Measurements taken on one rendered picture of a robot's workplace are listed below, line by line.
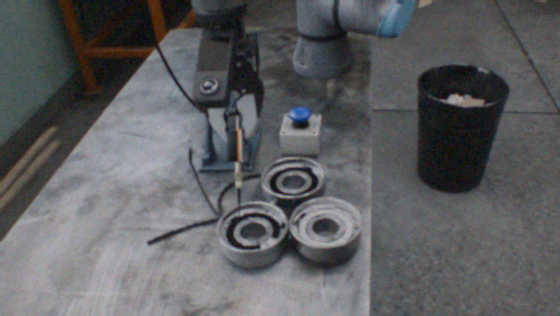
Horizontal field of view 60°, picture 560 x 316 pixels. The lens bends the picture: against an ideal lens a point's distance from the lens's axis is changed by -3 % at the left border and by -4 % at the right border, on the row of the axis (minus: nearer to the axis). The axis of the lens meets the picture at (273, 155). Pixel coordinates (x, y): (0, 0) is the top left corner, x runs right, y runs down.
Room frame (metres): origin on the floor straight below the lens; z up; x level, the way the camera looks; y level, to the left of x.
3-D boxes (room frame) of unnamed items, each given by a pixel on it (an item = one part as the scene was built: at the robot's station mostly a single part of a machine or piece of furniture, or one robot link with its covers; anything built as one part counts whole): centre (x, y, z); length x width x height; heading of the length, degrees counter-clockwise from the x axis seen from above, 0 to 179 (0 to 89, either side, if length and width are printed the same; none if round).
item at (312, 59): (1.11, -0.15, 0.85); 0.15 x 0.15 x 0.10
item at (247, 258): (0.53, 0.04, 0.82); 0.10 x 0.10 x 0.04
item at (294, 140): (0.78, -0.06, 0.82); 0.08 x 0.07 x 0.05; 167
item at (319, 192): (0.63, -0.03, 0.82); 0.10 x 0.10 x 0.04
